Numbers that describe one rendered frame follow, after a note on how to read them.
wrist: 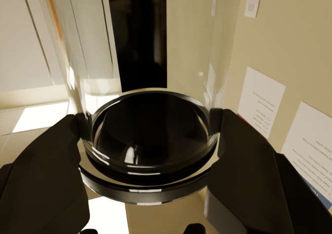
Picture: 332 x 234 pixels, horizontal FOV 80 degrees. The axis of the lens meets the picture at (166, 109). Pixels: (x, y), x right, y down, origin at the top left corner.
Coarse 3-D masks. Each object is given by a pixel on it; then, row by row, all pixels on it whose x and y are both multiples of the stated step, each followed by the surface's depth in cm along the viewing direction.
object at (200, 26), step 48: (48, 0) 7; (96, 0) 6; (144, 0) 6; (192, 0) 6; (96, 48) 7; (144, 48) 7; (192, 48) 7; (96, 96) 8; (144, 96) 8; (192, 96) 8; (96, 144) 10; (144, 144) 9; (192, 144) 10; (144, 192) 10
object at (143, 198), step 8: (88, 184) 11; (96, 184) 10; (192, 184) 10; (200, 184) 10; (104, 192) 10; (112, 192) 10; (120, 192) 10; (128, 192) 10; (160, 192) 10; (168, 192) 10; (176, 192) 10; (184, 192) 10; (192, 192) 10; (128, 200) 10; (136, 200) 10; (144, 200) 10; (152, 200) 10; (160, 200) 10; (168, 200) 10
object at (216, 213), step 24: (240, 120) 11; (240, 144) 9; (264, 144) 9; (216, 168) 8; (240, 168) 8; (264, 168) 8; (216, 192) 7; (240, 192) 7; (264, 192) 7; (216, 216) 7; (240, 216) 6; (264, 216) 6; (288, 216) 6
